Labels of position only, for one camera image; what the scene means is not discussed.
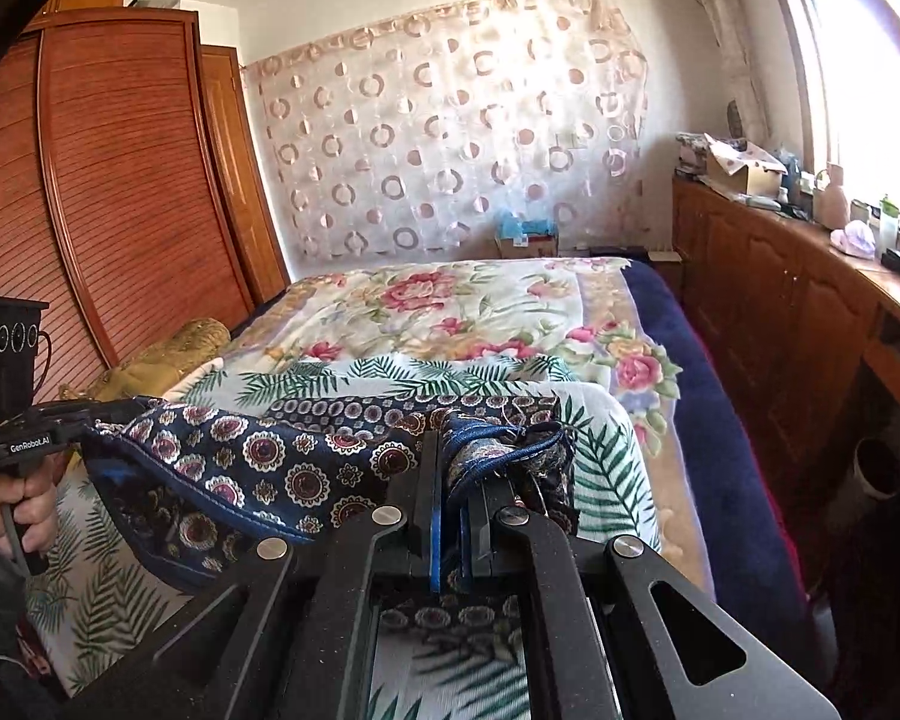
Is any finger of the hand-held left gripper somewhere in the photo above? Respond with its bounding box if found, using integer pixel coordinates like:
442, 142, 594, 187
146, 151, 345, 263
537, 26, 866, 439
34, 399, 147, 440

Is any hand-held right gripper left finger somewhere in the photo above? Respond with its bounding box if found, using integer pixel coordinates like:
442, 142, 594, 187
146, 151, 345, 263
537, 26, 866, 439
60, 409, 445, 720

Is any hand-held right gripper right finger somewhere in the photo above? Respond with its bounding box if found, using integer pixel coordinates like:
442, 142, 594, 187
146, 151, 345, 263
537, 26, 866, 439
457, 465, 841, 720

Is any navy medallion patterned robe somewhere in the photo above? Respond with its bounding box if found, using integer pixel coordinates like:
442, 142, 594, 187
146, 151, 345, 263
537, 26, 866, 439
82, 388, 578, 655

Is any person's left hand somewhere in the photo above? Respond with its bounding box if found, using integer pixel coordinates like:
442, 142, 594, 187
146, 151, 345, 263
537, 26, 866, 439
0, 469, 59, 560

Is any gold pillow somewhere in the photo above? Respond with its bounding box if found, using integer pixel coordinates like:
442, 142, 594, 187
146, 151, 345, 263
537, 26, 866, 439
60, 317, 232, 403

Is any leaf printed sheet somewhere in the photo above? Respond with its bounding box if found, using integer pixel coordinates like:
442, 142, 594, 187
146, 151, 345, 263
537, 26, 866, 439
26, 356, 662, 720

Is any wooden wardrobe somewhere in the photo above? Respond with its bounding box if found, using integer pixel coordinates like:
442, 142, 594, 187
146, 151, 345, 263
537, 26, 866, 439
0, 0, 290, 421

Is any floral blanket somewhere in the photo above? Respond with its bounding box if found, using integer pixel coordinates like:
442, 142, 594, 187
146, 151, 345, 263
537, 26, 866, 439
157, 256, 713, 595

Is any navy blanket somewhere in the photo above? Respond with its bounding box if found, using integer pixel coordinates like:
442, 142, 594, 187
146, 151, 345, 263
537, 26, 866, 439
626, 259, 818, 685

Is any cardboard box with blue tissue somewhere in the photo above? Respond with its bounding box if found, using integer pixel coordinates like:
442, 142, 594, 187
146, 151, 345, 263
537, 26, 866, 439
493, 208, 560, 260

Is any wooden cabinet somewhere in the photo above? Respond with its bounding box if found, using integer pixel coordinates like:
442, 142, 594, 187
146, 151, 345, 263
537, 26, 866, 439
671, 176, 900, 541

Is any circle patterned curtain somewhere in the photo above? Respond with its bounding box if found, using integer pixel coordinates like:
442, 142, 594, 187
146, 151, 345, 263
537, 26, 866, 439
240, 0, 650, 265

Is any white round bin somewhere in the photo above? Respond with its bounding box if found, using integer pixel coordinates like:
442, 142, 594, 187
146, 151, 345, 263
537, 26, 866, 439
851, 435, 900, 500

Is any open cardboard box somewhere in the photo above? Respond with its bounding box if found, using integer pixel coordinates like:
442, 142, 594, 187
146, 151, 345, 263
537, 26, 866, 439
703, 133, 788, 200

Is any lavender bag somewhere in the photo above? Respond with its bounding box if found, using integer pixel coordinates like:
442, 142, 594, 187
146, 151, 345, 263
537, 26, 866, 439
831, 221, 878, 262

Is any green capped bottle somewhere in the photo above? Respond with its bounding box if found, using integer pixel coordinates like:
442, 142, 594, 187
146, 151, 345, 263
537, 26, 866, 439
877, 195, 900, 256

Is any window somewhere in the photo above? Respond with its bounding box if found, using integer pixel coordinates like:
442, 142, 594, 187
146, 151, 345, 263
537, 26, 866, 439
765, 0, 900, 203

